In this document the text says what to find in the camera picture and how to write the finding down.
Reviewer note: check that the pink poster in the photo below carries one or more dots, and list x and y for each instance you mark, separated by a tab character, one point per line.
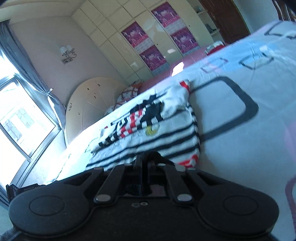
153	58
137	37
168	17
185	41

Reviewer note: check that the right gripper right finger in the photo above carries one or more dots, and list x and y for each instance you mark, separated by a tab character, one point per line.
153	159

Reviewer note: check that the dark wooden door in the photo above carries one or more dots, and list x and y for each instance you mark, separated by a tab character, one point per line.
227	18

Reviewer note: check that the near patterned pillow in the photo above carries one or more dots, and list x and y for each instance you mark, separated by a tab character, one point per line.
113	108

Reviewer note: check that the grey curtain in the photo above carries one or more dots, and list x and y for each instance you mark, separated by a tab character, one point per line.
13	50

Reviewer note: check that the far patterned pillow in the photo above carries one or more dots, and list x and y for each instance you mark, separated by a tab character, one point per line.
129	93

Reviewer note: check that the lower right pink poster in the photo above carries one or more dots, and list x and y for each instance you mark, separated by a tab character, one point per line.
185	41

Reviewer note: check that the striped knit sweater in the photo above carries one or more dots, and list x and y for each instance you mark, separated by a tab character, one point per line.
157	108

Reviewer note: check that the upper left pink poster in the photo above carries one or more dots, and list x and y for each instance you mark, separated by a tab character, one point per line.
137	37

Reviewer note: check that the white striped cartoon shirt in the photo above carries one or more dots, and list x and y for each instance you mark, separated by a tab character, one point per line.
176	138

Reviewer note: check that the window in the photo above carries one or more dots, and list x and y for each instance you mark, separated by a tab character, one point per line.
26	129

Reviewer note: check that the red folded clothes pile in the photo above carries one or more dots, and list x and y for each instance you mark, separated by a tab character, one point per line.
216	46

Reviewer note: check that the cream wardrobe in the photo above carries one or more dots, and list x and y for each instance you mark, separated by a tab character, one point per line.
103	22

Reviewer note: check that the white patterned bed sheet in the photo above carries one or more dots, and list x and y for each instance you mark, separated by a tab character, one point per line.
243	97

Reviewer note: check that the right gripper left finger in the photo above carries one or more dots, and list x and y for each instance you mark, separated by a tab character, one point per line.
140	168

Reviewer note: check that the wall lamp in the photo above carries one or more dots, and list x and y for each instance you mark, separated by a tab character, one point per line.
68	54

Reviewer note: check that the dark wooden chair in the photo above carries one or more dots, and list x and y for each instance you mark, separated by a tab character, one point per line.
284	12

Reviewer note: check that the lower left pink poster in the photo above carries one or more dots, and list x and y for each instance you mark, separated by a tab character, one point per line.
153	58

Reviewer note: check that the upper right pink poster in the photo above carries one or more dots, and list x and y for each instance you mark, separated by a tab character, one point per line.
168	17

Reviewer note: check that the beige round headboard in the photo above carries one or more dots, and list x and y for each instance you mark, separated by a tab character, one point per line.
88	104

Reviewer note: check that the pink bed cover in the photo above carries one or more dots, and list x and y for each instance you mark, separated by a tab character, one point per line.
188	60

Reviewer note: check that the patterned pillow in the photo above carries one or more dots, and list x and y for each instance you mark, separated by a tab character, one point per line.
129	93
113	108

